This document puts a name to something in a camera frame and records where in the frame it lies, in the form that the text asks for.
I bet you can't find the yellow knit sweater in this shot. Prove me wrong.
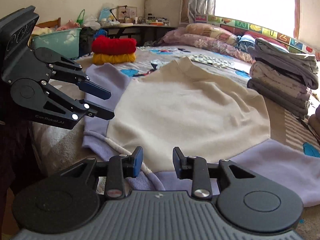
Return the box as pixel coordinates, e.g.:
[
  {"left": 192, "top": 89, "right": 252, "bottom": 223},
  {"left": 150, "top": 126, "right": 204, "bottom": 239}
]
[{"left": 92, "top": 52, "right": 137, "bottom": 65}]

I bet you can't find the dark clothes pile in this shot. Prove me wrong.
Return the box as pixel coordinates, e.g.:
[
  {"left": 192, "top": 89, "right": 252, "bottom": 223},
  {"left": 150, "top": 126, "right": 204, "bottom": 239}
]
[{"left": 79, "top": 27, "right": 97, "bottom": 55}]

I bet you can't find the wooden chair back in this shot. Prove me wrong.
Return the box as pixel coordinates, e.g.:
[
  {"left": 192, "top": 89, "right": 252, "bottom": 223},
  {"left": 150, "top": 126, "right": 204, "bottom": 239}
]
[{"left": 36, "top": 17, "right": 62, "bottom": 29}]

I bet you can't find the picture card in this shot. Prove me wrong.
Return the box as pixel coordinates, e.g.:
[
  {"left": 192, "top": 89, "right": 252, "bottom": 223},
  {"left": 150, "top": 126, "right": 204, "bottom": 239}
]
[{"left": 117, "top": 5, "right": 137, "bottom": 23}]

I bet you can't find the yellow cartoon pillow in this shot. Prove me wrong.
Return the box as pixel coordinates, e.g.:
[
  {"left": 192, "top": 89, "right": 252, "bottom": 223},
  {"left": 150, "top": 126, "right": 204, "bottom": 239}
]
[{"left": 185, "top": 23, "right": 238, "bottom": 46}]

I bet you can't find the green storage bin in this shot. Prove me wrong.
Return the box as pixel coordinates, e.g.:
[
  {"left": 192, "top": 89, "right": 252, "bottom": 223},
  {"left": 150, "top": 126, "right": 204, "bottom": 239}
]
[{"left": 31, "top": 27, "right": 82, "bottom": 61}]

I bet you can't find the white plastic bag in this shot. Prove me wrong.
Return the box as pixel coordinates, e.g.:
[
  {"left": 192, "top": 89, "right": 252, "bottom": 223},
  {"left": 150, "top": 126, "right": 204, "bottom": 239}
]
[{"left": 84, "top": 16, "right": 101, "bottom": 30}]

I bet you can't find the wooden framed window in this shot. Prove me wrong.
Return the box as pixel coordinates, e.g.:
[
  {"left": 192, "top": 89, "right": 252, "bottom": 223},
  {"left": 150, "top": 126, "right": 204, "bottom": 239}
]
[{"left": 180, "top": 0, "right": 300, "bottom": 40}]

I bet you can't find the beige folded garment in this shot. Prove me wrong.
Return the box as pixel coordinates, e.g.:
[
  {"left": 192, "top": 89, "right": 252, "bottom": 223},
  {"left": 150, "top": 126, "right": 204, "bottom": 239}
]
[{"left": 308, "top": 105, "right": 320, "bottom": 142}]

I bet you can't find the grey curtain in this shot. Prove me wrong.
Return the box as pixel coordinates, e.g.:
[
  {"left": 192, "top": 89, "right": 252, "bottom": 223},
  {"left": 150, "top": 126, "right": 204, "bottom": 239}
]
[{"left": 187, "top": 0, "right": 217, "bottom": 23}]

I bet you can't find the dark grey folded garment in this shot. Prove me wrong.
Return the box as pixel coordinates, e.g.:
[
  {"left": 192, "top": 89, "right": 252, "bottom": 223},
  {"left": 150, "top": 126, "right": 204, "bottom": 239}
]
[{"left": 246, "top": 78, "right": 312, "bottom": 120}]

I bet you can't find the white floral folded garment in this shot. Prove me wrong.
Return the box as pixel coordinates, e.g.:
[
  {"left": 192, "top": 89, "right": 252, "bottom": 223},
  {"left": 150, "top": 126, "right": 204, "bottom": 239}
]
[{"left": 250, "top": 61, "right": 313, "bottom": 99}]

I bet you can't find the pink floral pillow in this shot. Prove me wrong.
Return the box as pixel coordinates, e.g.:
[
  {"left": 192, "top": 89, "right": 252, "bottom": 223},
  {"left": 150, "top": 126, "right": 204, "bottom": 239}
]
[{"left": 162, "top": 28, "right": 253, "bottom": 63}]

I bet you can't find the alphabet foam mat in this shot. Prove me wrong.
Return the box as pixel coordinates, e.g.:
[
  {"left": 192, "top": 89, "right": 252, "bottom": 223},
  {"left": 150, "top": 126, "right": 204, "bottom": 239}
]
[{"left": 195, "top": 14, "right": 320, "bottom": 60}]

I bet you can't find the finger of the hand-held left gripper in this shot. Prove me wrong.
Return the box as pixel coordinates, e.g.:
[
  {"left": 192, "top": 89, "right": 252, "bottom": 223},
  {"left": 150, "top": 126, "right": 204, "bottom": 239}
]
[
  {"left": 32, "top": 80, "right": 115, "bottom": 130},
  {"left": 50, "top": 54, "right": 112, "bottom": 100}
]

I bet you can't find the row of desk clutter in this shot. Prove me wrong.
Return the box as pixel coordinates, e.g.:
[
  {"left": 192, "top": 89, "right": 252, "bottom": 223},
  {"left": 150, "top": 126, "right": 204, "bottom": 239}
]
[{"left": 136, "top": 13, "right": 173, "bottom": 27}]

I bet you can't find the cream and lilac sequin sweatshirt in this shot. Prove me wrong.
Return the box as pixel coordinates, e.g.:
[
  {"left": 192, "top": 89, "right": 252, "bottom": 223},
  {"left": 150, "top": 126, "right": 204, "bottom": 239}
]
[{"left": 82, "top": 56, "right": 320, "bottom": 208}]

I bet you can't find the pink cloth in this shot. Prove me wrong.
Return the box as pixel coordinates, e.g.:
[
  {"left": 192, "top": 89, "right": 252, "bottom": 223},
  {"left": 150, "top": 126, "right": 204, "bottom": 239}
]
[{"left": 56, "top": 21, "right": 80, "bottom": 32}]

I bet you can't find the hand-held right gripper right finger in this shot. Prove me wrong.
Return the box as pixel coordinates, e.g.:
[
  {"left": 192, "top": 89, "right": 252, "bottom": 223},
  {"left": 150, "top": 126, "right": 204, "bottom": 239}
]
[{"left": 173, "top": 147, "right": 264, "bottom": 200}]

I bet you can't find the pale blue box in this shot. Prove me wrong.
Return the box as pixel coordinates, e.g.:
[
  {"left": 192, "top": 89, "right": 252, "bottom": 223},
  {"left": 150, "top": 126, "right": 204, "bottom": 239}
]
[{"left": 98, "top": 7, "right": 113, "bottom": 22}]

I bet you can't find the green net bag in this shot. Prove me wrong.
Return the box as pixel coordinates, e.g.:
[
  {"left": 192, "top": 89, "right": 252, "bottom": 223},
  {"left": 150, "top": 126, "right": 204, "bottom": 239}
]
[{"left": 76, "top": 9, "right": 86, "bottom": 27}]

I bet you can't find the red knit sweater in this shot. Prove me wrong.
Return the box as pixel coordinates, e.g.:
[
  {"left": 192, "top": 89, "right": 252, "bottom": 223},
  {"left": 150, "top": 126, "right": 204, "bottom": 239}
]
[{"left": 91, "top": 35, "right": 137, "bottom": 55}]

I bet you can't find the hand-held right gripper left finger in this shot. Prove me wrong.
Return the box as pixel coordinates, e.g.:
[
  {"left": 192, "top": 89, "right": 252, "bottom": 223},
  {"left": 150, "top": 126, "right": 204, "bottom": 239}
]
[{"left": 54, "top": 146, "right": 144, "bottom": 200}]

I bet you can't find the cartoon printed blanket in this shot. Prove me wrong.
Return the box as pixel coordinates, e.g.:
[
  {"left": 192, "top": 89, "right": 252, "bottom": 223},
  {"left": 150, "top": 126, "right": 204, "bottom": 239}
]
[{"left": 30, "top": 44, "right": 320, "bottom": 240}]

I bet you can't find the stack of grey folded clothes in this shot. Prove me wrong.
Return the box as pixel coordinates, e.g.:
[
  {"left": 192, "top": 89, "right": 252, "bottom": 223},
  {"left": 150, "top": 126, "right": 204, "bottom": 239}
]
[{"left": 247, "top": 47, "right": 318, "bottom": 90}]

